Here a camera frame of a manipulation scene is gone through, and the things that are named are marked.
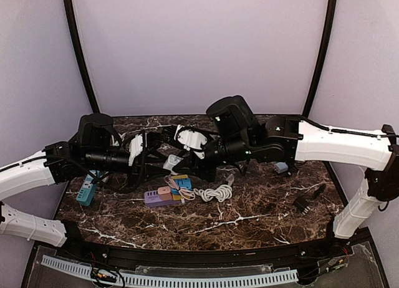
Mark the pink charger plug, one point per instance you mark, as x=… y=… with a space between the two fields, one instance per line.
x=164 y=193

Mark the right black frame post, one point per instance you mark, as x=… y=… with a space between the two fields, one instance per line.
x=322 y=53

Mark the black plug adapter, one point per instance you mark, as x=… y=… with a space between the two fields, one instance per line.
x=302 y=205

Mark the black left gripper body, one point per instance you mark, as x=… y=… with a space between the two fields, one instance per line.
x=142 y=157

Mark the left black frame post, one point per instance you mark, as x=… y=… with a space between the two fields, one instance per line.
x=79 y=55

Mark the white charger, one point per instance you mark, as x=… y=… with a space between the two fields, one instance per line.
x=171 y=162

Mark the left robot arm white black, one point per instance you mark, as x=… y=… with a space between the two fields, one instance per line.
x=97 y=150

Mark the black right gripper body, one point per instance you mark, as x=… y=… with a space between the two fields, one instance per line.
x=207 y=174

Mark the purple power strip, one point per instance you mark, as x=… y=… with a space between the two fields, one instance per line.
x=153 y=199

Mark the black frame post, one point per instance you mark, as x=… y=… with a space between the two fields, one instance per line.
x=322 y=53
x=79 y=55

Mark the black front aluminium rail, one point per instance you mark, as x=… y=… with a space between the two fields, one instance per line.
x=300 y=255

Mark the yellow cube socket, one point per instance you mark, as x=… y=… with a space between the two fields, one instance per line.
x=175 y=190

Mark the white slotted cable duct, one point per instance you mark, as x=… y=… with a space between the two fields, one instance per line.
x=145 y=276

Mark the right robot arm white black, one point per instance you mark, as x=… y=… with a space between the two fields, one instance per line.
x=239 y=136

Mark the light blue charger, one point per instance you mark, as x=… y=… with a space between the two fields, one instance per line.
x=280 y=167

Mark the blue adapter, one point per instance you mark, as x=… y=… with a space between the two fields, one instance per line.
x=184 y=183

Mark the teal power strip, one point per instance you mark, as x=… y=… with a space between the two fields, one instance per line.
x=87 y=191

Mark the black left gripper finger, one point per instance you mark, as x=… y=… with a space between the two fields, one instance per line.
x=153 y=143
x=151 y=172

